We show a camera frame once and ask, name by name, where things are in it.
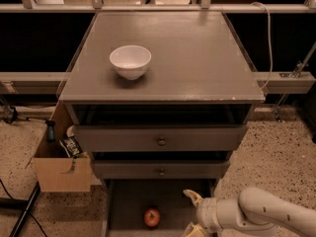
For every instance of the red apple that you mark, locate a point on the red apple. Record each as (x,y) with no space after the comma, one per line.
(151,217)

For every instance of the white ceramic bowl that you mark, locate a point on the white ceramic bowl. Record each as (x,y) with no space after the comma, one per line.
(130,61)

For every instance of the grey drawer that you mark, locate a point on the grey drawer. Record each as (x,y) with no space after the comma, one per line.
(129,199)
(114,139)
(156,169)

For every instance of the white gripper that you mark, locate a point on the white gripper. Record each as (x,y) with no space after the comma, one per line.
(206,211)

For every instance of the grey middle drawer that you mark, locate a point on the grey middle drawer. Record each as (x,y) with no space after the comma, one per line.
(156,169)

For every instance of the black snack packet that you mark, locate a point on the black snack packet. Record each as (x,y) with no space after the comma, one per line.
(70,144)

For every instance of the metal frame rail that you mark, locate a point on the metal frame rail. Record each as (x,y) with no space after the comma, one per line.
(224,8)

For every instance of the grey bottom drawer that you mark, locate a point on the grey bottom drawer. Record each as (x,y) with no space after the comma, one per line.
(129,199)

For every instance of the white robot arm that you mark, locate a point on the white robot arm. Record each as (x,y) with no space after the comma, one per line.
(254,212)

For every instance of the grey drawer cabinet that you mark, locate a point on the grey drawer cabinet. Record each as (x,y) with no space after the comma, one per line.
(197,77)

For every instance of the metal clamp bracket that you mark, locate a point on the metal clamp bracket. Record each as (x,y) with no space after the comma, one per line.
(10,113)

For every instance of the grey top drawer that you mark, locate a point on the grey top drawer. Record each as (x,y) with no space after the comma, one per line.
(114,139)

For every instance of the dark bottle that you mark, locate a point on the dark bottle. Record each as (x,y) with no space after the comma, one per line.
(50,134)

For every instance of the cardboard box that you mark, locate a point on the cardboard box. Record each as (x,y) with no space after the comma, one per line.
(56,172)

